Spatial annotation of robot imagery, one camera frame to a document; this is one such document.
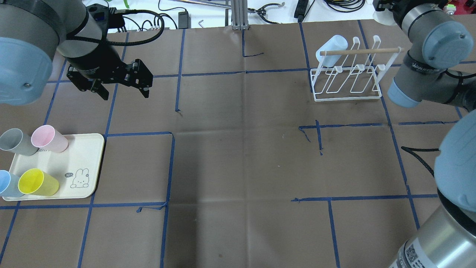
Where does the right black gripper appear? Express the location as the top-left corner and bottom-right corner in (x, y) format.
(373, 0), (406, 15)

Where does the grey plastic cup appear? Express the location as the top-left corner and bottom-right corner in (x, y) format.
(0, 128), (39, 156)

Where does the pink plastic cup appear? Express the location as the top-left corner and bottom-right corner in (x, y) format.
(31, 124), (69, 153)

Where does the black power adapter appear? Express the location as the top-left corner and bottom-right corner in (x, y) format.
(293, 0), (309, 23)

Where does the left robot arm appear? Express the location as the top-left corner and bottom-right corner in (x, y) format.
(0, 0), (163, 106)

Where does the light blue plastic cup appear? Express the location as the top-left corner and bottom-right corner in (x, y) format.
(315, 35), (348, 68)

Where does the coiled black cable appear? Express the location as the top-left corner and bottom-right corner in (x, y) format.
(324, 0), (367, 12)

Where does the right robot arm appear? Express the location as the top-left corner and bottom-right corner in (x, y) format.
(373, 0), (476, 268)

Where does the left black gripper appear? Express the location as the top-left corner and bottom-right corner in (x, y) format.
(66, 40), (153, 101)

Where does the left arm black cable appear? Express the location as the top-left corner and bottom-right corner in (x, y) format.
(67, 9), (165, 47)

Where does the yellow plastic cup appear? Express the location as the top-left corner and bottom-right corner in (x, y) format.
(17, 168), (60, 197)

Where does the cream plastic tray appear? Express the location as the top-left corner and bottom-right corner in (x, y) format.
(3, 133), (105, 201)

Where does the white wire cup rack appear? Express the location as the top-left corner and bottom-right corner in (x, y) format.
(309, 35), (403, 102)

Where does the white plastic cup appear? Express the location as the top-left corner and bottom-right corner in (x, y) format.
(373, 10), (397, 26)

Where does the red parts bin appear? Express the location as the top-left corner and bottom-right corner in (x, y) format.
(442, 0), (475, 15)

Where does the aluminium frame post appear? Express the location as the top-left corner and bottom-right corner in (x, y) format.
(231, 0), (249, 30)

